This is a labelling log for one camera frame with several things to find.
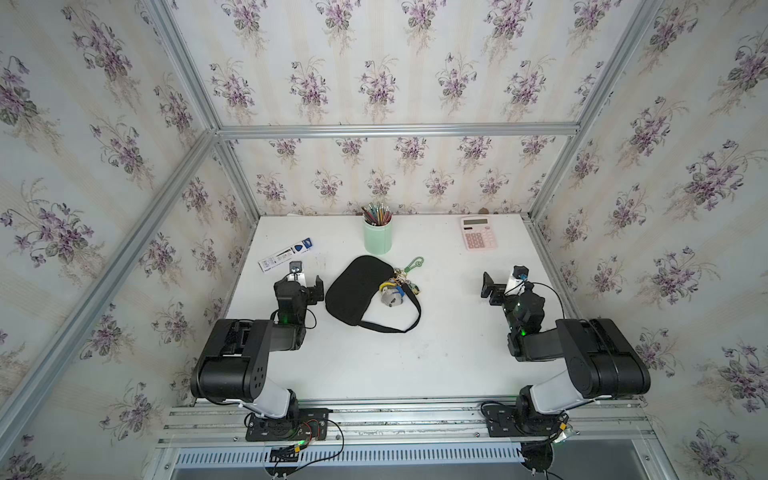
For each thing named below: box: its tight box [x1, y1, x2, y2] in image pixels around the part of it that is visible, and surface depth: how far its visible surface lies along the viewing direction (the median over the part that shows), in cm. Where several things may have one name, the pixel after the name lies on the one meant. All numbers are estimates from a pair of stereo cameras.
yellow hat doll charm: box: [379, 281, 405, 308], surface depth 95 cm
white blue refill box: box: [258, 237, 313, 273], surface depth 109 cm
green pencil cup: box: [363, 217, 393, 255], surface depth 108 cm
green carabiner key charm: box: [404, 256, 424, 273], surface depth 107 cm
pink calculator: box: [460, 216, 498, 251], surface depth 114 cm
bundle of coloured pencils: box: [361, 202, 393, 226], surface depth 105 cm
